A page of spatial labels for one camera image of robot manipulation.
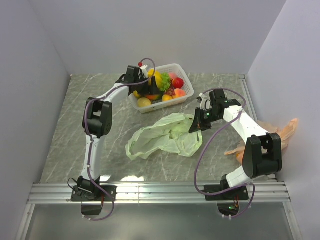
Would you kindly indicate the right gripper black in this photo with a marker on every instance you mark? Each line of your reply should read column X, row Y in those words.
column 198, row 124

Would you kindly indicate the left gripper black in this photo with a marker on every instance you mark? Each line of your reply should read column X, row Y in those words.
column 152, row 89

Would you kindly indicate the orange green mango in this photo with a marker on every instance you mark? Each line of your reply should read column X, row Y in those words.
column 154, row 97

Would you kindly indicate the green grape bunch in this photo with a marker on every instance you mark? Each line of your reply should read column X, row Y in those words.
column 165, row 82

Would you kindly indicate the yellow banana bunch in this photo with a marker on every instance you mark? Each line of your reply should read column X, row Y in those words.
column 158, row 83

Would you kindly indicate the red apple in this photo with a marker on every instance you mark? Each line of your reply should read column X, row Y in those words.
column 178, row 83

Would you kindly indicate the light green plastic bag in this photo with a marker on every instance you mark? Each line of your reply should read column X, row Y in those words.
column 170, row 134

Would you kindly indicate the white plastic basket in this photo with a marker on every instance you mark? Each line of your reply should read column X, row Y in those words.
column 159, row 104

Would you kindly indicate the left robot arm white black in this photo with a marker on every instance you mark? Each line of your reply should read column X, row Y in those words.
column 97, row 124

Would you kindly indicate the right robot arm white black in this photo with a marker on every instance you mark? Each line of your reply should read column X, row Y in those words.
column 262, row 151

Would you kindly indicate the orange plastic bag with fruit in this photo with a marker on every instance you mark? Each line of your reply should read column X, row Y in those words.
column 285, row 134

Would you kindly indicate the small orange fruit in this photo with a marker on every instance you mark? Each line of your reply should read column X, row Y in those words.
column 166, row 97

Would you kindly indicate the red grape bunch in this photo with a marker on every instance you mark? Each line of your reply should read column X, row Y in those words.
column 170, row 91

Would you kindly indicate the pink peach back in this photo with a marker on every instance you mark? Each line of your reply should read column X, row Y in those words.
column 172, row 75

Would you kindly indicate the orange peach front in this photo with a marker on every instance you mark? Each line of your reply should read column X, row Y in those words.
column 179, row 93

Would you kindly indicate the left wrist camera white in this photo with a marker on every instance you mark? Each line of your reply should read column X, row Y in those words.
column 144, row 69

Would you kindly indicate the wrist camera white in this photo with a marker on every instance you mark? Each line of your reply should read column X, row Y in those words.
column 204, row 101
column 144, row 69

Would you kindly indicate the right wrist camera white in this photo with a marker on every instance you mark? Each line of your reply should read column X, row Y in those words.
column 204, row 101

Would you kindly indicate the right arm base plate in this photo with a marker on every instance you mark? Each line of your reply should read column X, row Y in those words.
column 228, row 203

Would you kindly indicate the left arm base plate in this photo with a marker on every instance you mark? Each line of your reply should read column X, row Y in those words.
column 92, row 203

